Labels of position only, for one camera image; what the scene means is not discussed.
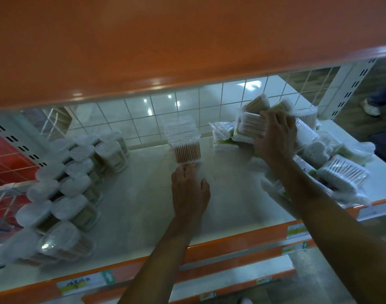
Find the white shelf board orange rim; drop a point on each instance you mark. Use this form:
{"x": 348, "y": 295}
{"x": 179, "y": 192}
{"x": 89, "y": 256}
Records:
{"x": 237, "y": 262}
{"x": 231, "y": 278}
{"x": 148, "y": 37}

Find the white slotted shelf post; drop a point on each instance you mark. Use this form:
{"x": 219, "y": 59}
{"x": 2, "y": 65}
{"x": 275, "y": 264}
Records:
{"x": 15, "y": 142}

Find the narrow green price label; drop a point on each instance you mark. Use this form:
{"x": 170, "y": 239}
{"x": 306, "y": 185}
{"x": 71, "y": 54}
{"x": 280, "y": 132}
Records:
{"x": 294, "y": 246}

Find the white shelf orange rail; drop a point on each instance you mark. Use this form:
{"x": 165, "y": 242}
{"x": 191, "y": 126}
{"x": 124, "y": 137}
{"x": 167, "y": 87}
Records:
{"x": 142, "y": 193}

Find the pile of cotton swab packs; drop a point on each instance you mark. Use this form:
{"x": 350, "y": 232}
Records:
{"x": 341, "y": 174}

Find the person's left forearm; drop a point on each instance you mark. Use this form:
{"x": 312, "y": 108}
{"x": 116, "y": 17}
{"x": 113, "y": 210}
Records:
{"x": 158, "y": 265}

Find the person's right hand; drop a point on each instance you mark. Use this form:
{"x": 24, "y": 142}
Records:
{"x": 278, "y": 139}

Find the white slotted end post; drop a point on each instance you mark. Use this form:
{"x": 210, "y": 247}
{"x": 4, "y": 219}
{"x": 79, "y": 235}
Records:
{"x": 348, "y": 88}

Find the plain white price label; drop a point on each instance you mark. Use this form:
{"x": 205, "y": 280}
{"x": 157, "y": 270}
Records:
{"x": 373, "y": 211}

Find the price label green arrow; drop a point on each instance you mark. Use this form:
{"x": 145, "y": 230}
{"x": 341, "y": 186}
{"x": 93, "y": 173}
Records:
{"x": 85, "y": 281}

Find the person's right forearm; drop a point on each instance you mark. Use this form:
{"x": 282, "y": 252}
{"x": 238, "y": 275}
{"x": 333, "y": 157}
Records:
{"x": 332, "y": 231}

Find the person's left hand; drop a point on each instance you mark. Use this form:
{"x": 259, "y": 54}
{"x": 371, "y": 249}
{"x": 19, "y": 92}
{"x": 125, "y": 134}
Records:
{"x": 188, "y": 196}

